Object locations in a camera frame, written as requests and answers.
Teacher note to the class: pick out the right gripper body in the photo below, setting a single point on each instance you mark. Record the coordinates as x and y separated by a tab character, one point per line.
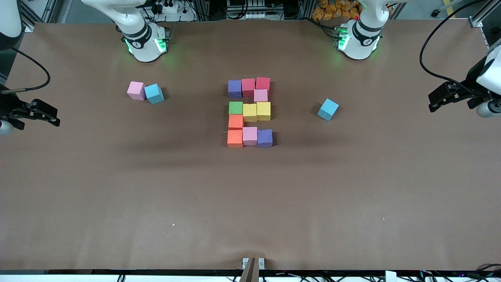
8	106

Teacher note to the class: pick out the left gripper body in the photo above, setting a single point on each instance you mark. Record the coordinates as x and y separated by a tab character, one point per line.
471	87

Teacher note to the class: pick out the yellow foam cube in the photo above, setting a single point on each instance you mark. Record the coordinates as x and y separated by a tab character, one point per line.
249	112
263	111

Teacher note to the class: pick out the red foam cube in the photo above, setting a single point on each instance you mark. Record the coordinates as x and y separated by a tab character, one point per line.
262	84
248	87

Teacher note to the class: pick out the pink foam cube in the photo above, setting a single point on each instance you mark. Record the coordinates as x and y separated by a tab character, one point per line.
260	95
250	136
136	90

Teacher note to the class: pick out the purple foam cube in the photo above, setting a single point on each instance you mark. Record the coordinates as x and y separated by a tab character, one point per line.
235	89
264	138

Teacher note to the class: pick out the green foam cube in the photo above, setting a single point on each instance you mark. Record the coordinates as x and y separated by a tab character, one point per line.
235	107

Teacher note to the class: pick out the orange foam cube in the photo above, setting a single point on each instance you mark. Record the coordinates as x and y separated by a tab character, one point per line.
235	122
235	138

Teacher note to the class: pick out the blue foam cube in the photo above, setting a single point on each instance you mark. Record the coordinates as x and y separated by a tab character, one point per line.
328	109
153	93

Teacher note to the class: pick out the orange snack bag pile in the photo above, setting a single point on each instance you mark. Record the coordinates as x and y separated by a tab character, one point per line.
332	9

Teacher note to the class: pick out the white power strip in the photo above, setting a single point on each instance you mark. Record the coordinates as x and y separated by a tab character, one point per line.
172	8

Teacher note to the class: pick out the brown paper table cover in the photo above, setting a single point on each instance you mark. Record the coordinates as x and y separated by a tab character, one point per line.
235	203

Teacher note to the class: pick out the aluminium frame profile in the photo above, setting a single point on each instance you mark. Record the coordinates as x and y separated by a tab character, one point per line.
479	19
47	9

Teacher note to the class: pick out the metal mount bracket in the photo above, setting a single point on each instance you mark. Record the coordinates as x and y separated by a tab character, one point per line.
252	270

